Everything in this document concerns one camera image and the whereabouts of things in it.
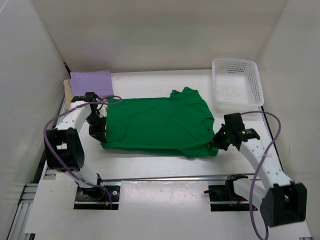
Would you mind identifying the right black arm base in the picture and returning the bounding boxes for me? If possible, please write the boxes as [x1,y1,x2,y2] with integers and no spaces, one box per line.
[203,185,250,212]

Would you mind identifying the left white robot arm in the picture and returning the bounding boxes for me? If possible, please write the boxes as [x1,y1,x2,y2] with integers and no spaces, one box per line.
[43,92,107,192]

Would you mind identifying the beige t shirt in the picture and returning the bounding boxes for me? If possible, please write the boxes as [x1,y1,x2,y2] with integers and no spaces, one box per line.
[62,79,108,103]

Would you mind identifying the white plastic basket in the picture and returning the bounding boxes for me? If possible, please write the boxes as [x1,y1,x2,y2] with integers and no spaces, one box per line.
[212,57,265,112]

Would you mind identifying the front aluminium table rail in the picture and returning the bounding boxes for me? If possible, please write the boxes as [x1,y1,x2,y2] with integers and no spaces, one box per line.
[101,172,285,183]

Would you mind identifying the aluminium frame rail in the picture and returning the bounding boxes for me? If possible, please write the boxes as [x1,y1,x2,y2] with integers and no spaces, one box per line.
[0,73,70,240]

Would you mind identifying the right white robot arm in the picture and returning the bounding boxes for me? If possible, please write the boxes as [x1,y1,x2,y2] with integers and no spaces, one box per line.
[209,113,307,227]

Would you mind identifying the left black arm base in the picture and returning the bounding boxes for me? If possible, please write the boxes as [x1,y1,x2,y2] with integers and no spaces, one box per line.
[73,181,121,211]

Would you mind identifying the green t shirt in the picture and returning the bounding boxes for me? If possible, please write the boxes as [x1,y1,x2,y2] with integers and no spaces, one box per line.
[101,87,219,158]

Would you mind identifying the purple t shirt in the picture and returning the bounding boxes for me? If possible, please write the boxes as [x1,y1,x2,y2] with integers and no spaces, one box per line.
[68,70,114,99]

